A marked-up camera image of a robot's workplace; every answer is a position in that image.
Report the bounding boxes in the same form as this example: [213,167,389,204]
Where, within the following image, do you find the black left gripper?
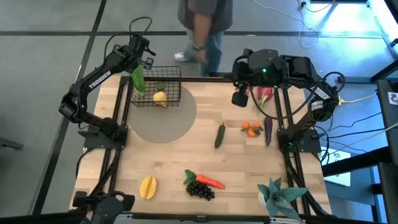
[127,34,157,71]

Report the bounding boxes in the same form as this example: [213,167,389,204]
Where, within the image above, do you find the green leafy vegetable stalk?
[131,64,147,96]

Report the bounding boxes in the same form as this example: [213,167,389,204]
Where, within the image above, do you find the orange tangerine bunch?
[239,121,265,138]

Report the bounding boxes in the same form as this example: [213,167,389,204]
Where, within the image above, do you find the yellow lumpy fruit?
[152,81,169,108]

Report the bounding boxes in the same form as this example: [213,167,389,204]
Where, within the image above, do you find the dark green cucumber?
[214,122,227,149]

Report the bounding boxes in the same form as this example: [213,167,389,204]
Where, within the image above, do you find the orange carrot with green leaves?
[183,169,226,190]

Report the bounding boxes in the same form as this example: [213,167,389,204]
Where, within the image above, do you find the dark grape bunch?
[185,180,216,202]

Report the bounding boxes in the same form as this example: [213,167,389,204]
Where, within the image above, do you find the yellow starfruit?
[139,175,158,200]

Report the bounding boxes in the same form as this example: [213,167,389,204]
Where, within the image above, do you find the grey round mat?
[127,83,198,144]

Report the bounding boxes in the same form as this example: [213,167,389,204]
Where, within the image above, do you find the person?
[174,0,234,78]

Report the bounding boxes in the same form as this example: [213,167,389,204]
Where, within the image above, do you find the artificial potted succulent plant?
[256,177,310,223]

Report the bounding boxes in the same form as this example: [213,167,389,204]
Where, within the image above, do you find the white sheet on floor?
[323,148,351,187]

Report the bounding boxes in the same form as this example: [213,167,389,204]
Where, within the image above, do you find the black metal stand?
[322,57,398,224]

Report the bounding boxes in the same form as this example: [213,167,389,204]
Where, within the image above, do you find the black furniture leg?
[0,136,24,151]

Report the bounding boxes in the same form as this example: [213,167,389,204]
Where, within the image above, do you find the black wire basket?
[129,65,182,108]

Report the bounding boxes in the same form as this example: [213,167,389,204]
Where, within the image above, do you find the black aluminium frame rail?
[0,211,398,224]
[119,75,289,83]
[74,76,131,215]
[273,79,332,217]

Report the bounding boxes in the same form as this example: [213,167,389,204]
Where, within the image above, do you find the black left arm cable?
[104,17,153,60]

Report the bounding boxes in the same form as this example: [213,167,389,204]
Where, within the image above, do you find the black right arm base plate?
[277,128,322,154]

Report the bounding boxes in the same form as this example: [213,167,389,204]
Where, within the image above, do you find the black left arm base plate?
[77,123,129,150]

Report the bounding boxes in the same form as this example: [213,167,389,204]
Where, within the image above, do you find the white floor cable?
[253,0,321,50]

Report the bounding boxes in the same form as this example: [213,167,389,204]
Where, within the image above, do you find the yellow power cable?
[341,94,377,104]

